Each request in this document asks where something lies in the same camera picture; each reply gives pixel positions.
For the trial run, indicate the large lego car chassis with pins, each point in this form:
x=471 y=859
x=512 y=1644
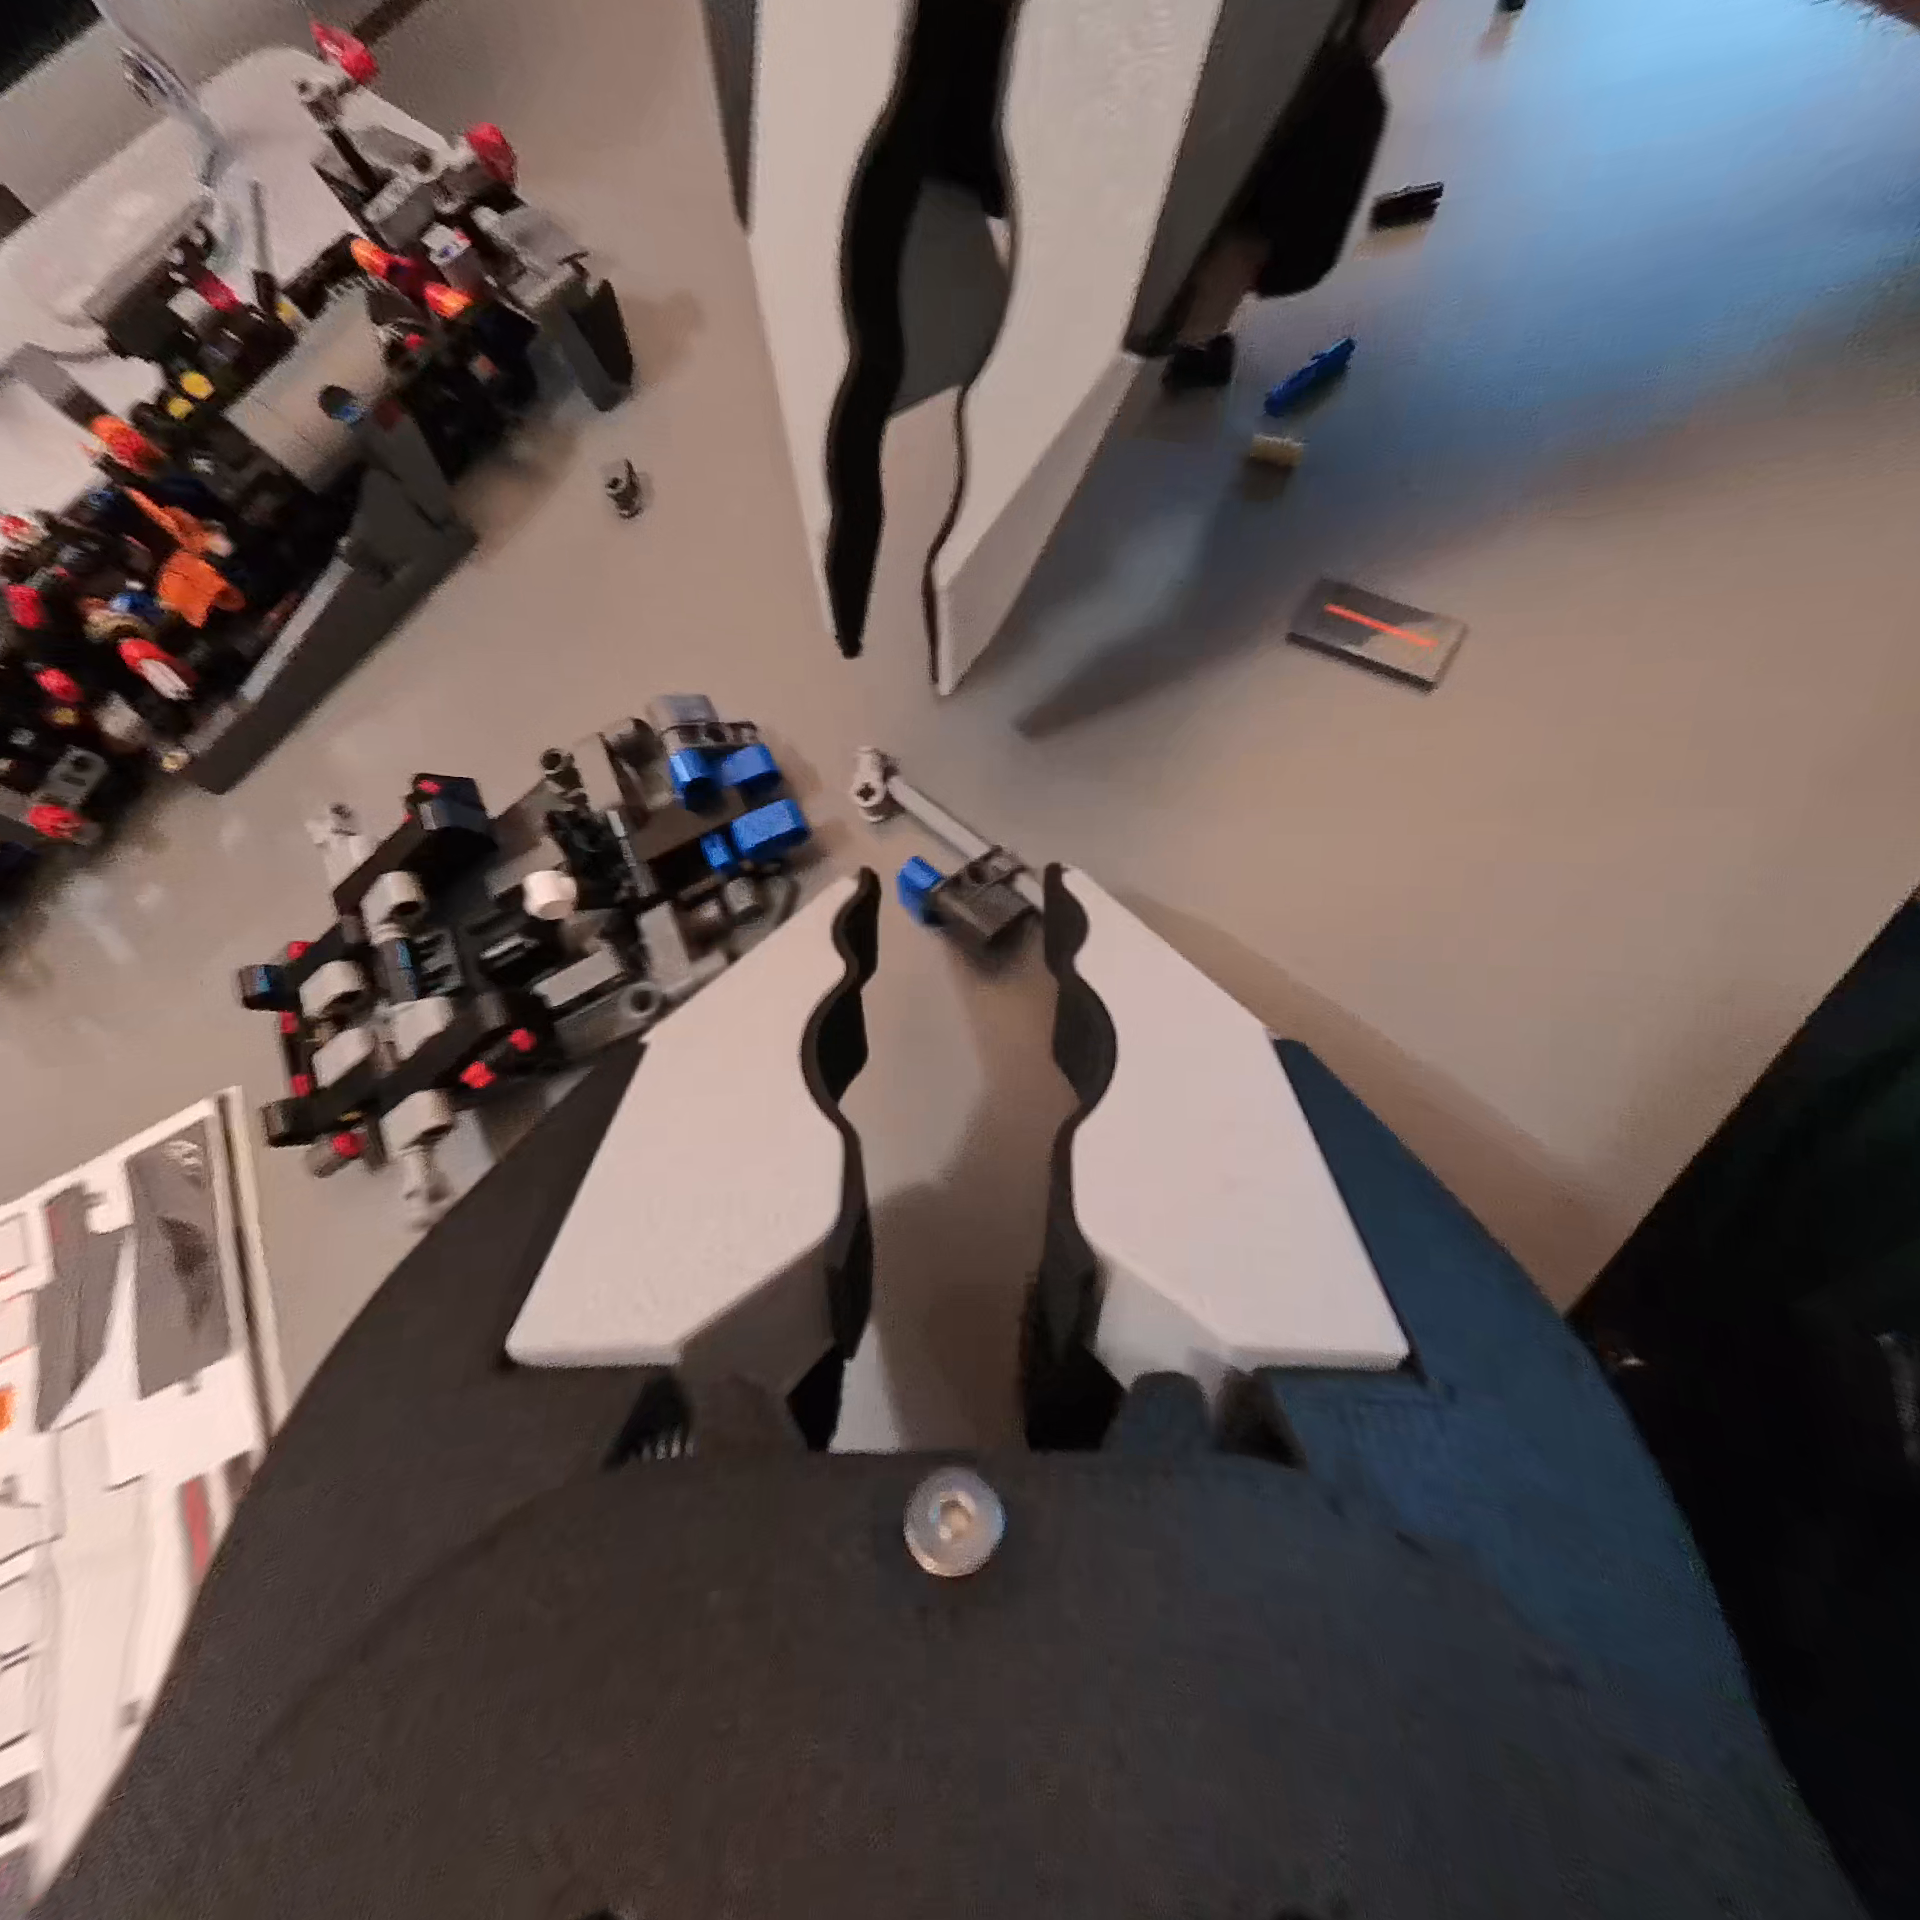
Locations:
x=224 y=450

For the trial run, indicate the black lego pin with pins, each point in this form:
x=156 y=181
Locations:
x=1407 y=203

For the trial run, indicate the blue lego pin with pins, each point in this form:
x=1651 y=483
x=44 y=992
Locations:
x=1309 y=377

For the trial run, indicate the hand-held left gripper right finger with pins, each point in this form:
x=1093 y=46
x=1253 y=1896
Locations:
x=1230 y=1201

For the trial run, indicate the light grey axle blue connector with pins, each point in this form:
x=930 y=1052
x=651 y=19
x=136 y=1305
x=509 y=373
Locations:
x=974 y=885

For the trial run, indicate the lego sticker sheet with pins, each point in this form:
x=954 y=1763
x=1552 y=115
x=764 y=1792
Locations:
x=91 y=1500

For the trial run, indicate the dark grey orange-striped tile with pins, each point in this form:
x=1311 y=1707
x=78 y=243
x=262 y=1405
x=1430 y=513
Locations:
x=1378 y=634

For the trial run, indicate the person's green shirt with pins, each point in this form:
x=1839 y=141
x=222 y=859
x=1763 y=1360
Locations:
x=1799 y=1348

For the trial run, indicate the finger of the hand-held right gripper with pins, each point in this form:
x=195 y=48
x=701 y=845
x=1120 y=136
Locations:
x=797 y=181
x=1109 y=181

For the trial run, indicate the black lego pin connector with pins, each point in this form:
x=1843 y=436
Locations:
x=1200 y=363

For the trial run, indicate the tan lego pin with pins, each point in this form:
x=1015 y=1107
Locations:
x=1276 y=450

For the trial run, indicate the small dark grey lego connector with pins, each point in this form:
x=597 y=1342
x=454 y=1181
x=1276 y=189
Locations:
x=626 y=485

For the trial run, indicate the white book stand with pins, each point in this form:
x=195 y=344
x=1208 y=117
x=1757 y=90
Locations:
x=76 y=240

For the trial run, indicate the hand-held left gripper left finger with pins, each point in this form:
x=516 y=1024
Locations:
x=691 y=1201

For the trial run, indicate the small lego gearbox assembly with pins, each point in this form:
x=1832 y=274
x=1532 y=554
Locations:
x=452 y=961

